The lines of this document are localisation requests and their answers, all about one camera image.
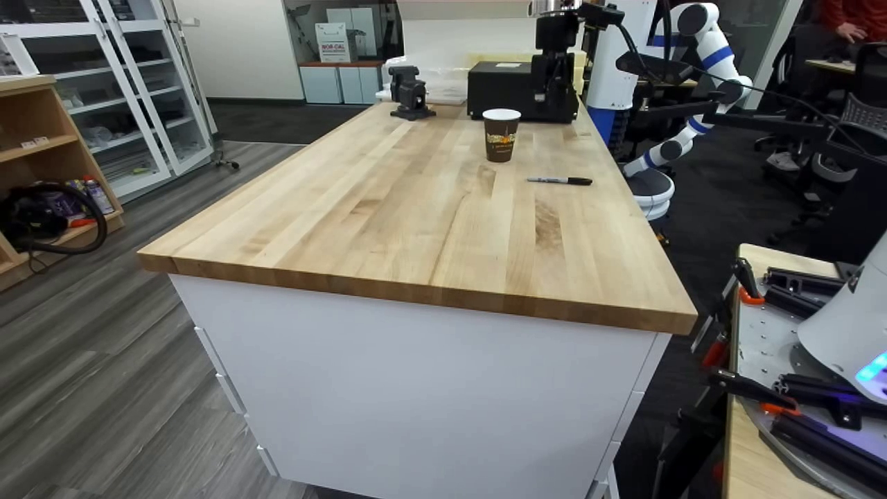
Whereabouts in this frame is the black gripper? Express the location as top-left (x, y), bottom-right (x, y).
top-left (533, 8), bottom-right (581, 123)

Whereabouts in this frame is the black grey marker pen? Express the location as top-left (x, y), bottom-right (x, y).
top-left (524, 176), bottom-right (596, 189)

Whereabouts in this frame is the brown paper coffee cup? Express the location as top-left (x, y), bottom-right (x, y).
top-left (480, 105), bottom-right (524, 166)

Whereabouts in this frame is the black equipment box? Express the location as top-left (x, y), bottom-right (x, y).
top-left (465, 55), bottom-right (580, 126)

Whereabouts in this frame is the white blue mobile robot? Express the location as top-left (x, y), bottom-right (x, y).
top-left (585, 0), bottom-right (756, 225)

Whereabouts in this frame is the black bench vise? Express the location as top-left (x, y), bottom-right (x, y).
top-left (384, 65), bottom-right (437, 123)

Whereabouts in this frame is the white cylinder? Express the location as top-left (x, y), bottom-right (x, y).
top-left (372, 55), bottom-right (411, 102)

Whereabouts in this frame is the white poster box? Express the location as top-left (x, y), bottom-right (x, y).
top-left (312, 19), bottom-right (351, 66)

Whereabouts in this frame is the black orange clamp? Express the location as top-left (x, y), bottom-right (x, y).
top-left (731, 259), bottom-right (770, 310)
top-left (710, 368), bottom-right (867, 432)

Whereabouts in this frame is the black mesh office chair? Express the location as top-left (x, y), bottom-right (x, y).
top-left (750, 38), bottom-right (887, 202)

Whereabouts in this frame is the black red bar clamp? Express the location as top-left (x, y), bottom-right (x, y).
top-left (689, 307), bottom-right (735, 378)

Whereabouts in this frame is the person in red shirt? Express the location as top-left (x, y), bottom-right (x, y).
top-left (815, 0), bottom-right (887, 44)

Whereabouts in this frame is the white table base cabinet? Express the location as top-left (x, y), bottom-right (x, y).
top-left (168, 273), bottom-right (674, 499)

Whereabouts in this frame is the white glass door cabinet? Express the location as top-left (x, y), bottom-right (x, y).
top-left (0, 0), bottom-right (174, 202)
top-left (92, 0), bottom-right (215, 177)

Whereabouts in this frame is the wooden side table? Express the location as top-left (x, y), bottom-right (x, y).
top-left (724, 242), bottom-right (887, 499)

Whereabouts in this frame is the black metal bar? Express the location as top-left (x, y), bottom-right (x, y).
top-left (770, 414), bottom-right (887, 493)

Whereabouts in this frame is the small wooden shelf unit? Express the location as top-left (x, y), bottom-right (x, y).
top-left (0, 74), bottom-right (128, 291)

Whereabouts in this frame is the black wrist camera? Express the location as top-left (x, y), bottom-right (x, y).
top-left (577, 2), bottom-right (627, 26)

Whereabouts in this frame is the black bag with cables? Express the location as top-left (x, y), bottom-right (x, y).
top-left (0, 177), bottom-right (111, 259)

